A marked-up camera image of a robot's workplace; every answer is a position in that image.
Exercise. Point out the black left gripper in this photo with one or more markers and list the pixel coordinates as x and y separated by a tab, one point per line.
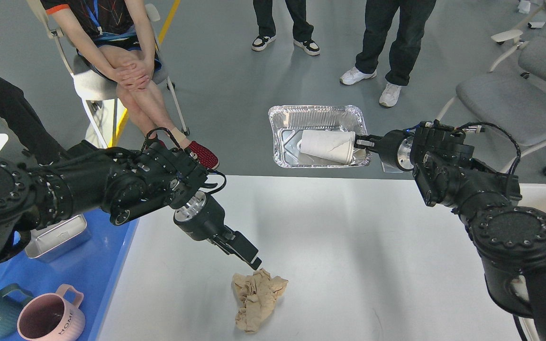
203	218

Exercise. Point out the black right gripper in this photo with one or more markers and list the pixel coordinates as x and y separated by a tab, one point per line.
394	149

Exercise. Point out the white paper cup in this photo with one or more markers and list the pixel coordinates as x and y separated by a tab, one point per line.
336	146

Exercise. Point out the aluminium foil tray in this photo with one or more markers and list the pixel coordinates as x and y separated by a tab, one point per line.
289	121

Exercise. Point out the stainless steel rectangular tin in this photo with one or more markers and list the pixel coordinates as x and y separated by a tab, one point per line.
58	239

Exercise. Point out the pink plastic mug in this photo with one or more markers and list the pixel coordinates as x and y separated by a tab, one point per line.
53	316

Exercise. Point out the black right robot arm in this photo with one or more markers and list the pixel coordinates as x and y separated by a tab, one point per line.
509	238

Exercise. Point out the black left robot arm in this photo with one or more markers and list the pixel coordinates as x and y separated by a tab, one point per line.
126	184

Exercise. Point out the crumpled brown paper napkin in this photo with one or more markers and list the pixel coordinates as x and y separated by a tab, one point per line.
258	294

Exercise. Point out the blue plastic tray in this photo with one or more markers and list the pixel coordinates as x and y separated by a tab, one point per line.
92	268

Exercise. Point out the grey padded chair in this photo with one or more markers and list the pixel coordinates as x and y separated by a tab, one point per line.
511	101

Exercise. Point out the white folding chair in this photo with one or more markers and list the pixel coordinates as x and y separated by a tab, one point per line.
89	83

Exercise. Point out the seated person red shoes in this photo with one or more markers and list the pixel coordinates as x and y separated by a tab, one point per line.
117	39

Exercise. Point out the person in black trousers left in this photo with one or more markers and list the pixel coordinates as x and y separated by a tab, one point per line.
22	119

